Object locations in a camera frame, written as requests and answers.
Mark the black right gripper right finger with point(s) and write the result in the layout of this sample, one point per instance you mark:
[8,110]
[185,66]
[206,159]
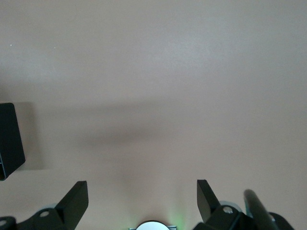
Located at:
[216,215]

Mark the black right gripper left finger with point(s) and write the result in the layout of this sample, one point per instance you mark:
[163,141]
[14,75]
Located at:
[62,210]

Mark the black rectangular plastic box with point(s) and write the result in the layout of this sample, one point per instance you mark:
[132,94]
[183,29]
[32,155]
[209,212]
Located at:
[9,139]

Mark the brown table cover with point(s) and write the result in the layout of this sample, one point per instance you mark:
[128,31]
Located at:
[153,72]

